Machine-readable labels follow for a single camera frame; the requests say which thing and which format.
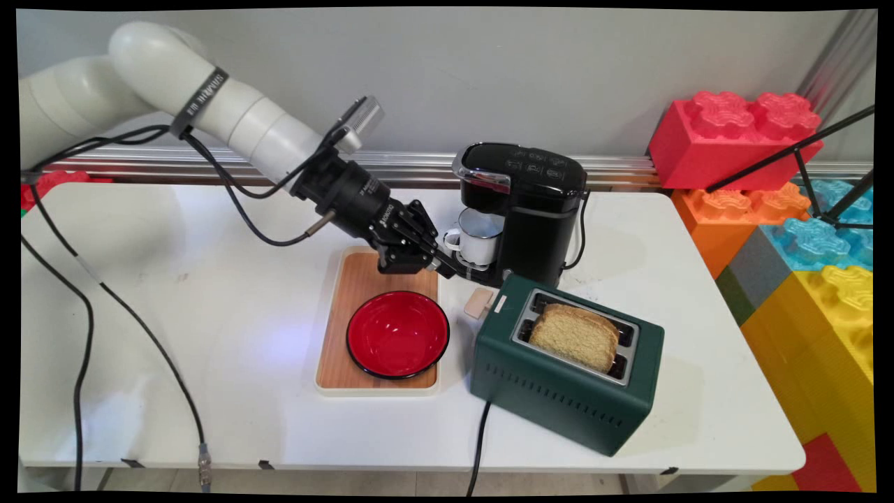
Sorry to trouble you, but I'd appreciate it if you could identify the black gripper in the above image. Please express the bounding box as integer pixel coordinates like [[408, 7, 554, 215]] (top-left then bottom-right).
[[289, 150, 463, 281]]

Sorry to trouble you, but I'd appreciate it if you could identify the white enamel mug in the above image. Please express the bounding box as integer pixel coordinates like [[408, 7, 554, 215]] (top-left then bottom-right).
[[443, 207, 506, 268]]

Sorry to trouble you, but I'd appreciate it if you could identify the beige toaster lever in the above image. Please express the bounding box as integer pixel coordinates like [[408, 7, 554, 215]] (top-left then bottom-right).
[[464, 288, 495, 321]]

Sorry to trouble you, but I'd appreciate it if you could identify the red bowl with black rim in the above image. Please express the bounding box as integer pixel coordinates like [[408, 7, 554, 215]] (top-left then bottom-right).
[[346, 290, 451, 381]]

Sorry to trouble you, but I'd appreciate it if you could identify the wooden tray with white rim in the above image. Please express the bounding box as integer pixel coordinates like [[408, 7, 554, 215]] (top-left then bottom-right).
[[314, 245, 441, 398]]

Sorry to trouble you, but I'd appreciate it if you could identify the black coffee machine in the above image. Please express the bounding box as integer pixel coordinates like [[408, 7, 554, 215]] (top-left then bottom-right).
[[449, 142, 592, 289]]

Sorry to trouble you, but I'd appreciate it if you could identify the toast bread slice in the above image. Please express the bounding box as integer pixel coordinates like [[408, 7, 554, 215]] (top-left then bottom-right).
[[528, 305, 620, 374], [547, 302, 622, 337]]

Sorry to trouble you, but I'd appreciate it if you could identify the green toaster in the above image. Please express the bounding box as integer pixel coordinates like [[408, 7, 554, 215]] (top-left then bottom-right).
[[470, 274, 666, 458]]

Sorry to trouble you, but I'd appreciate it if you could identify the big orange toy brick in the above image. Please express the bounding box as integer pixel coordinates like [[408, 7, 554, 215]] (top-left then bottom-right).
[[671, 182, 812, 281]]

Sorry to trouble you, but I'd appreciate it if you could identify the big green toy brick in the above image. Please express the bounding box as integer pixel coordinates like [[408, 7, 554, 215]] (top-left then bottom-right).
[[714, 266, 756, 328]]

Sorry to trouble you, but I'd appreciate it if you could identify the big red toy brick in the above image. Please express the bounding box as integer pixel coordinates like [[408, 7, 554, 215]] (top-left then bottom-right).
[[647, 90, 826, 194]]

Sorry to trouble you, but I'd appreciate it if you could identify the red brick behind table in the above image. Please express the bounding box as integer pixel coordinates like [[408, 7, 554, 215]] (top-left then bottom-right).
[[20, 170, 114, 214]]

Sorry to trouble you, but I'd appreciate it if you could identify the big light blue toy brick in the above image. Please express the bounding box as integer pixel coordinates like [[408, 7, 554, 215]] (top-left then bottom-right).
[[761, 179, 874, 274]]

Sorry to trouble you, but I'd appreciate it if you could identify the black tripod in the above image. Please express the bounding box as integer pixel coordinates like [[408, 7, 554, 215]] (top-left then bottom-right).
[[705, 105, 876, 232]]

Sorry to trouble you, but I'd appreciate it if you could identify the big yellow toy brick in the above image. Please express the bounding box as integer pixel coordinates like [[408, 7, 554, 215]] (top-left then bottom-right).
[[740, 265, 876, 493]]

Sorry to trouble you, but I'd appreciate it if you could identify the small red toy brick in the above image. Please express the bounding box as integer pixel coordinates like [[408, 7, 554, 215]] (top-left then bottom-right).
[[790, 432, 863, 493]]

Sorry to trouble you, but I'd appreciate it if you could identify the aluminium upright profile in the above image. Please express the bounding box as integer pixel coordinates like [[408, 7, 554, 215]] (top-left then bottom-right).
[[796, 10, 878, 128]]

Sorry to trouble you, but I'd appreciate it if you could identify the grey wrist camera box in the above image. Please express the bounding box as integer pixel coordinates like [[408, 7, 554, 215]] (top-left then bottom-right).
[[327, 96, 386, 155]]

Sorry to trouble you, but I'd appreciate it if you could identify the black coffee machine cable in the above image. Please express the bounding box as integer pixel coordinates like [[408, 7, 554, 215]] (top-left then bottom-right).
[[563, 189, 594, 272]]

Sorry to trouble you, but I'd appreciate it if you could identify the black cable with metal pin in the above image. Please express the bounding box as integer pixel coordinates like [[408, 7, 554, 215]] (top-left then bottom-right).
[[180, 133, 337, 248]]

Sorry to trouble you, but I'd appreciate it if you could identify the black toaster power cable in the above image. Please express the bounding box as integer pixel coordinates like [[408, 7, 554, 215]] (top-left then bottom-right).
[[465, 400, 493, 495]]

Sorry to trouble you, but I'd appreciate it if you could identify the aluminium wall rail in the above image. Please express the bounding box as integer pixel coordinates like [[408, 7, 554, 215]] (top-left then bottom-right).
[[45, 145, 874, 191]]

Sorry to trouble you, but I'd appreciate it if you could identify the black velcro strap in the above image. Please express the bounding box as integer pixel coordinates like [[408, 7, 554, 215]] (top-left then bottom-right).
[[170, 67, 230, 139]]

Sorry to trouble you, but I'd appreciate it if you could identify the black cable with metal plug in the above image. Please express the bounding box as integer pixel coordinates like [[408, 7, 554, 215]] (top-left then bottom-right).
[[28, 183, 212, 494]]

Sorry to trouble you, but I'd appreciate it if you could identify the thin black cable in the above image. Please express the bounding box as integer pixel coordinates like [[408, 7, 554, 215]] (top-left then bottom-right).
[[20, 235, 96, 493]]

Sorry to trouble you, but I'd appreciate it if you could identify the black camera cable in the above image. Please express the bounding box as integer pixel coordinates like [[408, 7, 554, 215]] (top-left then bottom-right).
[[21, 98, 368, 201]]

